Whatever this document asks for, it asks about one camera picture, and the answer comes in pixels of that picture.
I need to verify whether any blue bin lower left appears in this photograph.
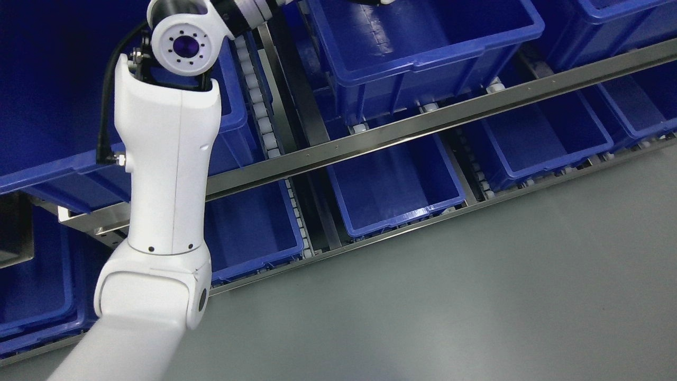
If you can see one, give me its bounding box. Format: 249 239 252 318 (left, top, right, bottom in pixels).
1 206 112 358

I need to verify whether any blue bin under arm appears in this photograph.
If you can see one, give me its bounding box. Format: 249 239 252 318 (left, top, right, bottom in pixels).
205 180 306 286

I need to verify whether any blue bin far right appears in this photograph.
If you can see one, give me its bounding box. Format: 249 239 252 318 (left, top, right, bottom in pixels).
583 62 676 153

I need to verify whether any blue bin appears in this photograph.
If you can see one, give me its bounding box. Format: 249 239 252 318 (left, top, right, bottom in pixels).
1 206 112 358
307 1 545 125
0 0 261 215
533 1 676 71
583 62 676 153
462 90 612 191
327 134 466 239

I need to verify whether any blue bin lower middle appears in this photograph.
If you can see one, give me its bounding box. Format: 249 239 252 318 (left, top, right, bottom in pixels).
327 134 466 239

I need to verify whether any blue bin lower right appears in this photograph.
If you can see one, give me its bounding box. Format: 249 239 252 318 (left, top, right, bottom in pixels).
462 90 612 191

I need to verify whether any blue bin upper left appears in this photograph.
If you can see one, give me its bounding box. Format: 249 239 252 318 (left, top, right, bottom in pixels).
0 0 261 215

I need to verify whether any metal shelf rack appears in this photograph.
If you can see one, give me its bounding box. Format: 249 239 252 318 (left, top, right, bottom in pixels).
0 0 677 366

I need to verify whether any blue bin upper middle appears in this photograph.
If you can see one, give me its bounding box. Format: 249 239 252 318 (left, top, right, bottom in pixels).
307 1 545 125

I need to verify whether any blue bin upper right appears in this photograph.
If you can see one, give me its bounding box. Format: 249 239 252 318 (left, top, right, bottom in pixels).
533 1 676 71

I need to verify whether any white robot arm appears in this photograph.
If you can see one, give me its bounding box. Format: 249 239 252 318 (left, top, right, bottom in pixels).
49 1 286 380

